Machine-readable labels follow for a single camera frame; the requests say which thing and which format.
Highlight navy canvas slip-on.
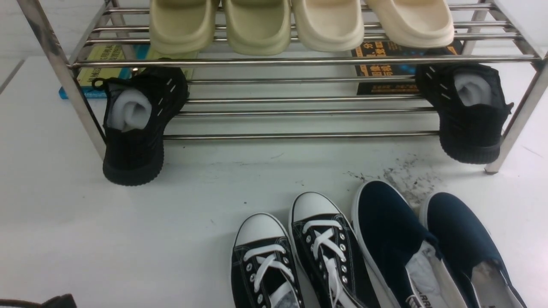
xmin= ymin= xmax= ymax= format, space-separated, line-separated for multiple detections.
xmin=351 ymin=180 xmax=468 ymax=308
xmin=419 ymin=192 xmax=526 ymax=308

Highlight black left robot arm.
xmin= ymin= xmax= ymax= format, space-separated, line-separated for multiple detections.
xmin=0 ymin=293 xmax=77 ymax=308

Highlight stainless steel shoe rack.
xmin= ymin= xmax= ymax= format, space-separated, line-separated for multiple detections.
xmin=16 ymin=0 xmax=547 ymax=174

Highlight black lace-up sneaker right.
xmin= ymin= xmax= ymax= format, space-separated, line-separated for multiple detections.
xmin=289 ymin=192 xmax=380 ymax=308

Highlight black lace-up sneaker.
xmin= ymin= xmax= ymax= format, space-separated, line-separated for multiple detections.
xmin=229 ymin=213 xmax=304 ymax=308
xmin=289 ymin=192 xmax=380 ymax=308

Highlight black lace-up sneaker left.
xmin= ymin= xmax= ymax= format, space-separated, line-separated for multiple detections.
xmin=229 ymin=213 xmax=304 ymax=308

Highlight green slipper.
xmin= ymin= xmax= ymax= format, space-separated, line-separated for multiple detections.
xmin=221 ymin=0 xmax=292 ymax=56
xmin=149 ymin=0 xmax=220 ymax=55

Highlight cream slipper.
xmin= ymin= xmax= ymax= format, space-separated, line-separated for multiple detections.
xmin=365 ymin=0 xmax=455 ymax=49
xmin=291 ymin=0 xmax=364 ymax=52

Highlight black knit sneaker left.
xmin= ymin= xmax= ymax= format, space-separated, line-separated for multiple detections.
xmin=92 ymin=66 xmax=188 ymax=187

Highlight black knit sneaker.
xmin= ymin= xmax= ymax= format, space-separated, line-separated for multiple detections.
xmin=92 ymin=66 xmax=188 ymax=187
xmin=415 ymin=63 xmax=514 ymax=165

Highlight black orange book right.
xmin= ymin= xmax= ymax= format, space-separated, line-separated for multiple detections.
xmin=351 ymin=40 xmax=463 ymax=96

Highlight green slipper far left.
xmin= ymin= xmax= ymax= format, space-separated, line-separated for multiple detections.
xmin=149 ymin=0 xmax=220 ymax=55

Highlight cream slipper far right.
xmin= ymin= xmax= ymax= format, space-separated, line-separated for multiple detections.
xmin=365 ymin=0 xmax=455 ymax=49

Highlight black knit sneaker right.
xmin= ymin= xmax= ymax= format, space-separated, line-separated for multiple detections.
xmin=415 ymin=63 xmax=514 ymax=165

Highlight yellow blue book left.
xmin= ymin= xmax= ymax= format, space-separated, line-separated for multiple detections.
xmin=77 ymin=44 xmax=200 ymax=99

